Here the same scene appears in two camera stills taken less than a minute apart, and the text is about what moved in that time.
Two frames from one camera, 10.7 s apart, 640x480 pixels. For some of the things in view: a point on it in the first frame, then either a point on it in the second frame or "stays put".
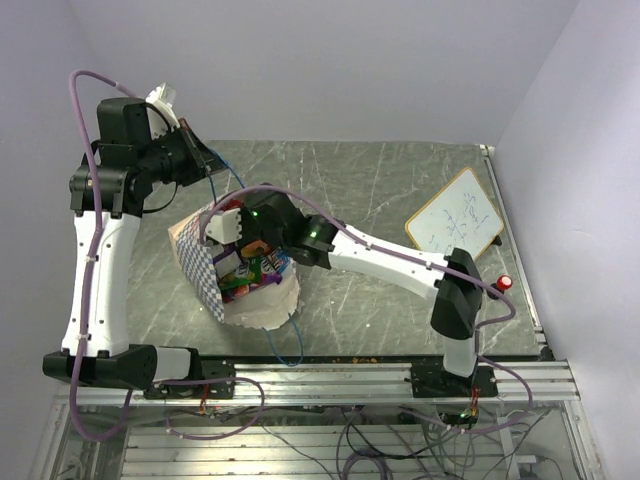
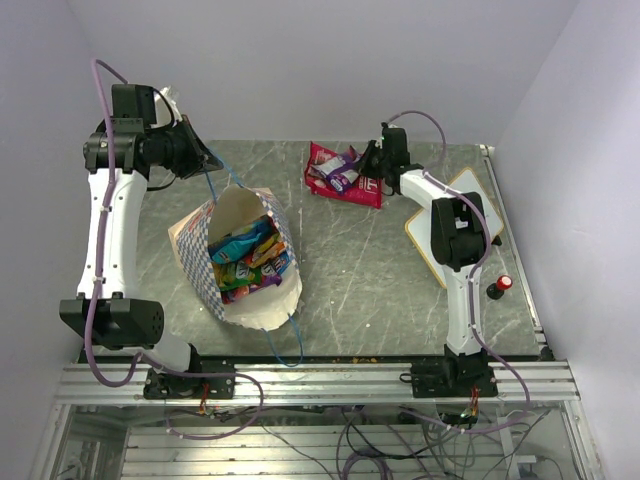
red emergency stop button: [503, 282] stays put
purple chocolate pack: [268, 278] stays put
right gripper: [245, 234] → [364, 166]
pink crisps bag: [232, 204] → [365, 191]
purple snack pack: [228, 261] → [340, 171]
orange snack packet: [255, 248] → [268, 254]
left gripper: [202, 159] stays put
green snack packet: [230, 281] stays put
